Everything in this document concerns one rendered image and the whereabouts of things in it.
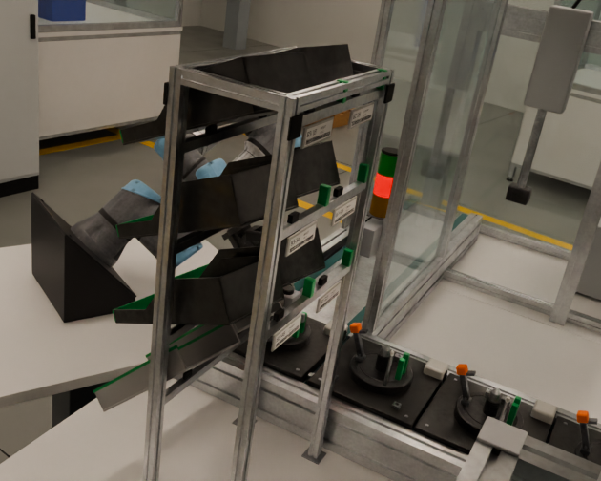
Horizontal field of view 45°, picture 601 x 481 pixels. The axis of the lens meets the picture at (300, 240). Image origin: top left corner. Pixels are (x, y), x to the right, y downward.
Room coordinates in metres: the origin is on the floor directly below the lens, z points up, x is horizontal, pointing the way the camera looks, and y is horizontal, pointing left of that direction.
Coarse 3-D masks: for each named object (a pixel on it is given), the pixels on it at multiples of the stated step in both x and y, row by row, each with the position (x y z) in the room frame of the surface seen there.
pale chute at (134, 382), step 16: (208, 336) 1.10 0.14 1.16; (224, 336) 1.08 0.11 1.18; (176, 352) 0.97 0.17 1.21; (192, 352) 1.12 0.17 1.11; (208, 352) 1.10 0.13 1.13; (144, 368) 1.01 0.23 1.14; (176, 368) 0.97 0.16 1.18; (112, 384) 1.06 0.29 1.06; (128, 384) 1.03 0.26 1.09; (144, 384) 1.01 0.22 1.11; (112, 400) 1.05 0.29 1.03
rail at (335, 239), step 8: (336, 232) 2.14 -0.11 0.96; (344, 232) 2.15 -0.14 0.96; (328, 240) 2.07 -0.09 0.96; (336, 240) 2.07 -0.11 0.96; (344, 240) 2.12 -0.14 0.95; (328, 248) 2.01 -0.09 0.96; (336, 248) 2.06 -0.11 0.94; (328, 256) 2.02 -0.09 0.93; (192, 328) 1.44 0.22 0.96; (176, 376) 1.37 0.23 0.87
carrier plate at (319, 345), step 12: (312, 324) 1.52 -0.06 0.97; (324, 324) 1.53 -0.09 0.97; (312, 336) 1.47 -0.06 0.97; (324, 336) 1.48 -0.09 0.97; (240, 348) 1.37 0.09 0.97; (312, 348) 1.42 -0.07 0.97; (324, 348) 1.43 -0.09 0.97; (264, 360) 1.34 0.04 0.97; (276, 360) 1.35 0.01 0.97; (288, 360) 1.36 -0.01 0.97; (300, 360) 1.36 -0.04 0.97; (312, 360) 1.37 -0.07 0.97; (288, 372) 1.31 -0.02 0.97; (300, 372) 1.32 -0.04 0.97
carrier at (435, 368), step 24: (360, 360) 1.36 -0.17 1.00; (384, 360) 1.34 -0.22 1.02; (408, 360) 1.43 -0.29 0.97; (432, 360) 1.42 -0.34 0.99; (312, 384) 1.29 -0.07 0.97; (336, 384) 1.29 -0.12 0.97; (360, 384) 1.30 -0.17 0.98; (384, 384) 1.29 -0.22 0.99; (408, 384) 1.31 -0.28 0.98; (432, 384) 1.35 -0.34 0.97; (384, 408) 1.23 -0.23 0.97; (408, 408) 1.25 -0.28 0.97
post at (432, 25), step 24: (432, 0) 1.56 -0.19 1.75; (432, 24) 1.55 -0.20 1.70; (432, 48) 1.55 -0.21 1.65; (408, 96) 1.56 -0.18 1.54; (408, 120) 1.56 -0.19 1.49; (408, 144) 1.55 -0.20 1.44; (408, 168) 1.56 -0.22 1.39; (384, 240) 1.56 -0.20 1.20; (384, 264) 1.55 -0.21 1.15; (384, 288) 1.57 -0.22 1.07
